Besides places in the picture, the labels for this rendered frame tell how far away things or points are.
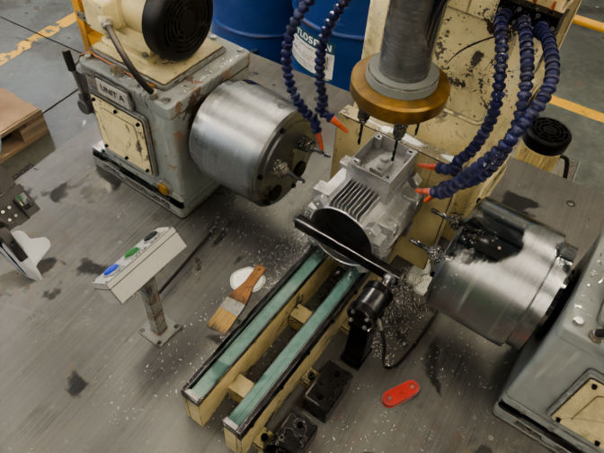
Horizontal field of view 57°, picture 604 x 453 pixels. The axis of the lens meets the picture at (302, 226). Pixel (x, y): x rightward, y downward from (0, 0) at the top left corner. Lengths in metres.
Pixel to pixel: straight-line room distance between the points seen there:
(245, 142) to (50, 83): 2.35
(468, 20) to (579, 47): 3.05
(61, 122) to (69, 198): 1.58
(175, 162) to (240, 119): 0.22
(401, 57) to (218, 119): 0.45
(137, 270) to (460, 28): 0.77
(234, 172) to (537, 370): 0.72
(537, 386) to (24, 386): 1.02
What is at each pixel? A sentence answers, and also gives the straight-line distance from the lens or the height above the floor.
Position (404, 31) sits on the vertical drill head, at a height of 1.45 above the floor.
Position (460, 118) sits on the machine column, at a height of 1.17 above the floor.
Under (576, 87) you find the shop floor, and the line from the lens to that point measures 3.79.
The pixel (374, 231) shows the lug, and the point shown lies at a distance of 1.11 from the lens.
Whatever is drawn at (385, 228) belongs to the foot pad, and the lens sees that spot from 1.13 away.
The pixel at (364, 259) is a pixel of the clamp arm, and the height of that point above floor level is 1.03.
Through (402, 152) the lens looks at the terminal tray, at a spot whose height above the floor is 1.13.
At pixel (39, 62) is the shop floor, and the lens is 3.63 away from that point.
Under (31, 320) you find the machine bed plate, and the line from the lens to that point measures 1.40.
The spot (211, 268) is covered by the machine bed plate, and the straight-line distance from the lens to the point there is 1.39.
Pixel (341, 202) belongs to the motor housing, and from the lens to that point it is 1.12.
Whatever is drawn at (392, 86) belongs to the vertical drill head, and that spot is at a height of 1.36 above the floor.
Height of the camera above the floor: 1.92
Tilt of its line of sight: 50 degrees down
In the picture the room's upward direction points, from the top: 5 degrees clockwise
